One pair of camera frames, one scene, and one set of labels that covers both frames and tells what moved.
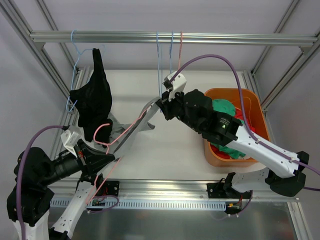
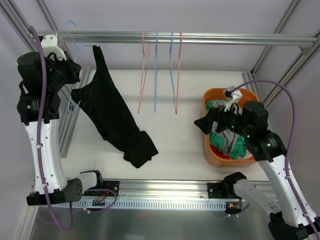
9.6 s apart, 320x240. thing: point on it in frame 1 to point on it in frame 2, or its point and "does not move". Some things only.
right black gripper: (171, 107) to (211, 119)
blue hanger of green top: (159, 55) to (155, 83)
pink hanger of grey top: (108, 144) to (145, 56)
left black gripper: (86, 160) to (69, 69)
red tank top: (217, 151) does not move
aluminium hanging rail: (296, 38) does not move
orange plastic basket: (256, 116) does not move
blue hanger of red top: (170, 51) does not move
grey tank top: (121, 135) to (227, 137)
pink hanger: (180, 53) does not move
